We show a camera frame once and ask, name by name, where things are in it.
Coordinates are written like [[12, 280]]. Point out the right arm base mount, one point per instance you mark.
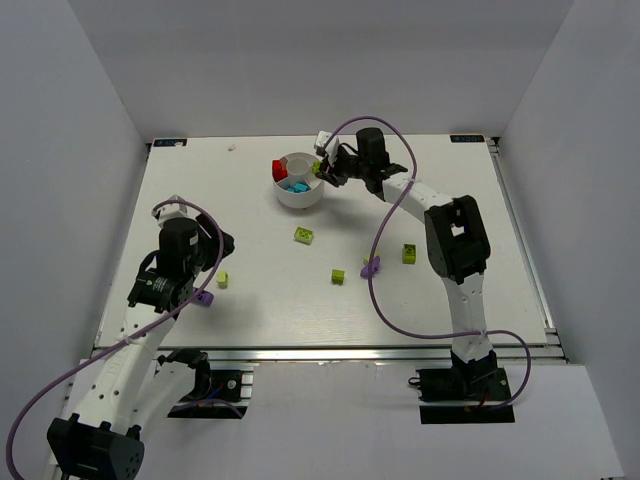
[[445, 399]]

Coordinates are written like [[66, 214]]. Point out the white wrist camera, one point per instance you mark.
[[175, 208], [325, 139]]

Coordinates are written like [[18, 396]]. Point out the white round divided container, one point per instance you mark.
[[294, 181]]

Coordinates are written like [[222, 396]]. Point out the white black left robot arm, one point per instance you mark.
[[103, 437]]

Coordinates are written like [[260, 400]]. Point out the small lime lego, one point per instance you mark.
[[222, 279]]

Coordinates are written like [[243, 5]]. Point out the purple lego brick left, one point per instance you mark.
[[204, 298]]

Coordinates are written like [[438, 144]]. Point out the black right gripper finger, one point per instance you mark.
[[330, 178], [329, 157]]

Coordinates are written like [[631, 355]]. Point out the red lego inside container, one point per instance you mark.
[[279, 175]]

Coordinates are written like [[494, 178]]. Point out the purple half-round lego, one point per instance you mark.
[[369, 270]]

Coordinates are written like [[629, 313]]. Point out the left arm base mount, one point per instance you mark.
[[227, 398]]

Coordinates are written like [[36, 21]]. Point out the small lime lego brick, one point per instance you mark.
[[337, 276]]

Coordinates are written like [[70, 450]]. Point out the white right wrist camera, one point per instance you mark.
[[325, 139]]

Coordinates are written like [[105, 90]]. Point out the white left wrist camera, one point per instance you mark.
[[175, 208]]

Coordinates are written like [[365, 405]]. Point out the light green upturned lego brick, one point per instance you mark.
[[303, 235]]

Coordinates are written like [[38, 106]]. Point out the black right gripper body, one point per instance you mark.
[[338, 168]]

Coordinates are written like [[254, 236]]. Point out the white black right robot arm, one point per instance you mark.
[[457, 245]]

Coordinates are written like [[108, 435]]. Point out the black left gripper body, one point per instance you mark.
[[212, 240]]

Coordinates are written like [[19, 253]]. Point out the red lego brick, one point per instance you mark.
[[277, 165]]

